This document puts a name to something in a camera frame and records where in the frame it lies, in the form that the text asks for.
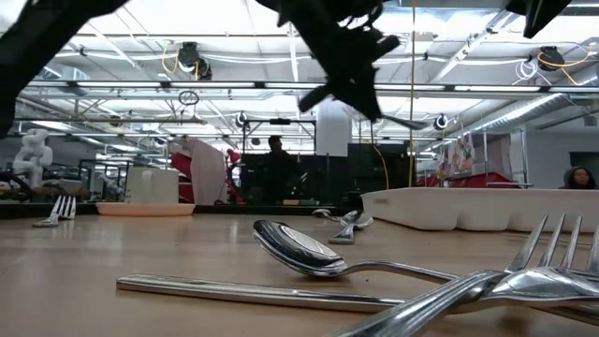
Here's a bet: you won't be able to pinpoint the black stand frame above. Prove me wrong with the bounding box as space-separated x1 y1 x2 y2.
241 118 318 155

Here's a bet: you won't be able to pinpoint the pink plate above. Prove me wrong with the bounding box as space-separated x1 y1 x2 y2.
95 201 197 218

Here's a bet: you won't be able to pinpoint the white cutlery tray grey liners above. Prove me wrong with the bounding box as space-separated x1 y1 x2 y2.
358 186 599 234

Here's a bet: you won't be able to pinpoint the silver table knife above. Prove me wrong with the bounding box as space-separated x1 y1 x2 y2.
379 113 428 132

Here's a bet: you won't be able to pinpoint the yellow hanging cable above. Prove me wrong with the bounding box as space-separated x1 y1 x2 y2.
408 0 418 188

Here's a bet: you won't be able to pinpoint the silver ceiling duct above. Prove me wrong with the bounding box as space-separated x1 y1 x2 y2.
448 91 599 138
32 63 90 81

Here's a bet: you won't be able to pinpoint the red container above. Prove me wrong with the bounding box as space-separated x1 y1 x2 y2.
417 171 521 190

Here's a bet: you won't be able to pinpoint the colourful hanging poster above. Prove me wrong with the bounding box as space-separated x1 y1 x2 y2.
442 134 476 175

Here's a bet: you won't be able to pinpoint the long ceiling light bar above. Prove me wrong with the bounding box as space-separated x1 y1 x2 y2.
0 80 599 94

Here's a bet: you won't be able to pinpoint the white mug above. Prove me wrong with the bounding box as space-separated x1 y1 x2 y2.
124 167 181 206

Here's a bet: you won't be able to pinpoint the silver knife foreground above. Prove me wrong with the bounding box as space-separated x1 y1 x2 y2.
115 274 599 328

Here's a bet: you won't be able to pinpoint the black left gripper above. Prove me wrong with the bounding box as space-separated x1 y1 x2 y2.
264 0 402 121

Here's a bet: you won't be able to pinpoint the person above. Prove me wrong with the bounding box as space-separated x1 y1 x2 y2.
559 166 599 191
259 134 300 205

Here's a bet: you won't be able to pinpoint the red cart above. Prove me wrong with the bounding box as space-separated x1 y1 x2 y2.
168 150 196 203

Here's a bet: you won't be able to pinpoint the black ceiling cable reel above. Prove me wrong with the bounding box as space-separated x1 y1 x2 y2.
177 41 213 81
536 45 566 72

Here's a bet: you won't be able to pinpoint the metal shelf rack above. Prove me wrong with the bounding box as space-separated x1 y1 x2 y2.
467 128 533 189

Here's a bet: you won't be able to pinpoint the pale pink hanging cloth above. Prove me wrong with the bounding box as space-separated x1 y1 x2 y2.
186 137 229 206

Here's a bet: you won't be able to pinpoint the silver spoon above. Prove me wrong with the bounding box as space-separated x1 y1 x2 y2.
312 208 345 223
251 219 464 286
329 210 374 245

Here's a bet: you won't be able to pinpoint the black monitor row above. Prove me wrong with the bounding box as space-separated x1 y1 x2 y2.
239 142 416 207

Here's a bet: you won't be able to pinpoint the silver fork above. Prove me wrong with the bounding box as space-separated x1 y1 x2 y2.
31 195 78 229
322 213 599 337

